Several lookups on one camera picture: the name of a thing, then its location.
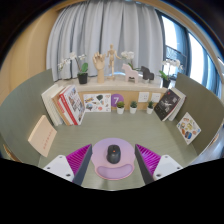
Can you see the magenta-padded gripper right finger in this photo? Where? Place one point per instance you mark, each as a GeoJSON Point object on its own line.
{"type": "Point", "coordinates": [165, 166]}

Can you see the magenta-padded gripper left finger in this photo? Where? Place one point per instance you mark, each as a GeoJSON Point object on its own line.
{"type": "Point", "coordinates": [59, 166]}

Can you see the black computer mouse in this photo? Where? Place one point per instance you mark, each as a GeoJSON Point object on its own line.
{"type": "Point", "coordinates": [113, 154]}

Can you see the purple round mouse pad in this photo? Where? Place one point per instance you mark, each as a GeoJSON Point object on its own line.
{"type": "Point", "coordinates": [100, 156]}

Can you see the beige paperback book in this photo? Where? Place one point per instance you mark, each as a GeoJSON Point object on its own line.
{"type": "Point", "coordinates": [42, 136]}

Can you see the colourful sticker sheet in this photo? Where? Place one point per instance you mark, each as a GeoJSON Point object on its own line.
{"type": "Point", "coordinates": [188, 128]}

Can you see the small red-spined book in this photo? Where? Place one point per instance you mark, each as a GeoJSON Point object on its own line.
{"type": "Point", "coordinates": [63, 111]}

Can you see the small plant in white pot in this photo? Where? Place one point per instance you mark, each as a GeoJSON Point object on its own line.
{"type": "Point", "coordinates": [133, 110]}
{"type": "Point", "coordinates": [150, 110]}
{"type": "Point", "coordinates": [120, 110]}

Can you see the black cover magazine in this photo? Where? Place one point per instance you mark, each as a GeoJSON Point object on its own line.
{"type": "Point", "coordinates": [166, 104]}

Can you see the large red photo-cover book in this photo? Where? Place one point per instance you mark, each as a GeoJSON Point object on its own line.
{"type": "Point", "coordinates": [75, 105]}

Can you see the thick white book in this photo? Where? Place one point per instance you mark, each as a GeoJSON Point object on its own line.
{"type": "Point", "coordinates": [48, 103]}

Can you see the brown kraft book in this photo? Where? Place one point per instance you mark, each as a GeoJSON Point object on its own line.
{"type": "Point", "coordinates": [56, 100]}

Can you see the white sticker collage card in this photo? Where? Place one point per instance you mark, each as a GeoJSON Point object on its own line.
{"type": "Point", "coordinates": [97, 102]}

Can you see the white orchid in dark pot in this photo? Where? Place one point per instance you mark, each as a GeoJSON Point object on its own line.
{"type": "Point", "coordinates": [166, 82]}
{"type": "Point", "coordinates": [127, 55]}

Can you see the purple round number sign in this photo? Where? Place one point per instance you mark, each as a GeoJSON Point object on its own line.
{"type": "Point", "coordinates": [116, 98]}

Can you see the white orchid in black pot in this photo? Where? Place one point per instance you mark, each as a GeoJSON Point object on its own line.
{"type": "Point", "coordinates": [82, 78]}

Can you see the black wooden horse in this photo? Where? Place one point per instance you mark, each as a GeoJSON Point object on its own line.
{"type": "Point", "coordinates": [146, 74]}

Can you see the pink wooden horse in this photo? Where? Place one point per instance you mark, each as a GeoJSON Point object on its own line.
{"type": "Point", "coordinates": [130, 74]}

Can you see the wooden hand model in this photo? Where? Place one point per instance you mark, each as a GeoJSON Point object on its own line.
{"type": "Point", "coordinates": [99, 65]}

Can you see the wooden artist mannequin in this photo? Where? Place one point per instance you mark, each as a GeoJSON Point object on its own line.
{"type": "Point", "coordinates": [112, 56]}

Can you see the grey pleated curtain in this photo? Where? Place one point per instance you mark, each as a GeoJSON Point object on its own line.
{"type": "Point", "coordinates": [100, 26]}

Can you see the white wall socket plate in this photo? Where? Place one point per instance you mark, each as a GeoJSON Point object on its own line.
{"type": "Point", "coordinates": [156, 97]}
{"type": "Point", "coordinates": [143, 97]}

